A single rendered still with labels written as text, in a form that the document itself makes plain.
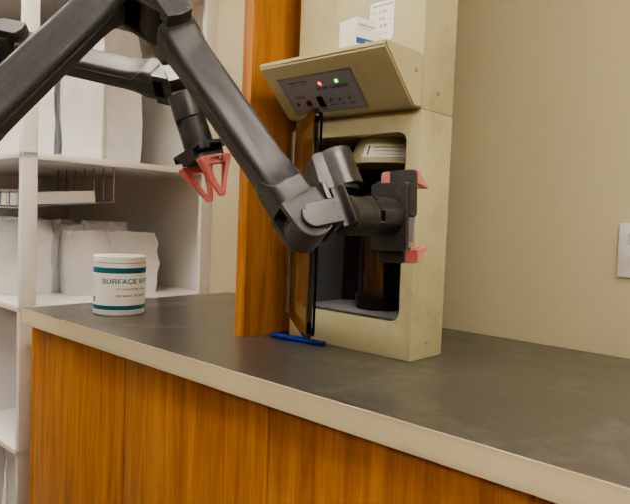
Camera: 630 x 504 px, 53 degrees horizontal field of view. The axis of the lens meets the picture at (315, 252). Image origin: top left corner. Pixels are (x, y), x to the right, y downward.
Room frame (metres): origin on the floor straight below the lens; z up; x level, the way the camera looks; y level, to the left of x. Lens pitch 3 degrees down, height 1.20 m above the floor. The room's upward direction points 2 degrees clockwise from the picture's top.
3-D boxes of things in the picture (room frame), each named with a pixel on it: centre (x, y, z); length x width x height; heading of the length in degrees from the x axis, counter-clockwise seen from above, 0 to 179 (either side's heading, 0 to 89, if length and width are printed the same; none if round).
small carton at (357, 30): (1.19, -0.06, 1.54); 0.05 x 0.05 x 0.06; 36
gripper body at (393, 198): (0.93, -0.10, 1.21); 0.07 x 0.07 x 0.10; 47
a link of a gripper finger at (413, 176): (0.98, -0.14, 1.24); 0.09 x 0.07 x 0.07; 137
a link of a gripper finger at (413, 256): (0.98, -0.15, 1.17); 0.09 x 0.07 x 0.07; 137
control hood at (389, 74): (1.23, -0.03, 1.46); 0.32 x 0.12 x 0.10; 47
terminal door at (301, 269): (1.21, 0.03, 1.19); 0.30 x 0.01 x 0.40; 9
